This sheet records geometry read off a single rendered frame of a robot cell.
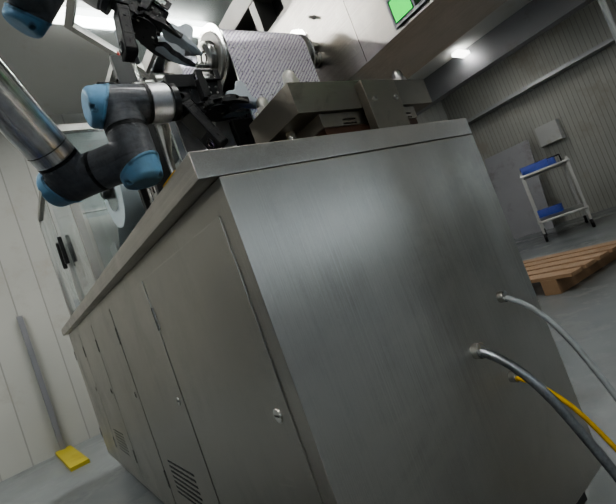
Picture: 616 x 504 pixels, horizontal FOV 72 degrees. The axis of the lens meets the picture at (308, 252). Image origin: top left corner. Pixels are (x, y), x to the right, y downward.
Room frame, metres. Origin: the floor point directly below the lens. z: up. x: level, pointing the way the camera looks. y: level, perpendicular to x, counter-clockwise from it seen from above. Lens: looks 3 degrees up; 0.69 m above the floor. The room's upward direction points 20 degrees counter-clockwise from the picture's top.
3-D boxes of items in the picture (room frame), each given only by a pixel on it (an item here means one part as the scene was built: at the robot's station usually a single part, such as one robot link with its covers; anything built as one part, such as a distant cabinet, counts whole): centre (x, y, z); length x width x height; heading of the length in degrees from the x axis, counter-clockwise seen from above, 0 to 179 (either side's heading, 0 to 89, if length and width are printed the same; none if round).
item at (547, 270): (3.54, -1.56, 0.06); 1.38 x 0.95 x 0.13; 33
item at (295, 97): (0.93, -0.18, 1.00); 0.40 x 0.16 x 0.06; 126
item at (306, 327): (1.77, 0.56, 0.43); 2.52 x 0.64 x 0.86; 36
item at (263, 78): (1.00, -0.08, 1.11); 0.23 x 0.01 x 0.18; 126
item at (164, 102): (0.82, 0.18, 1.11); 0.08 x 0.05 x 0.08; 36
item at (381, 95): (0.86, -0.25, 0.96); 0.10 x 0.03 x 0.11; 126
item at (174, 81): (0.86, 0.11, 1.12); 0.12 x 0.08 x 0.09; 126
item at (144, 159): (0.77, 0.25, 1.01); 0.11 x 0.08 x 0.11; 84
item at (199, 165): (1.76, 0.57, 0.88); 2.52 x 0.66 x 0.04; 36
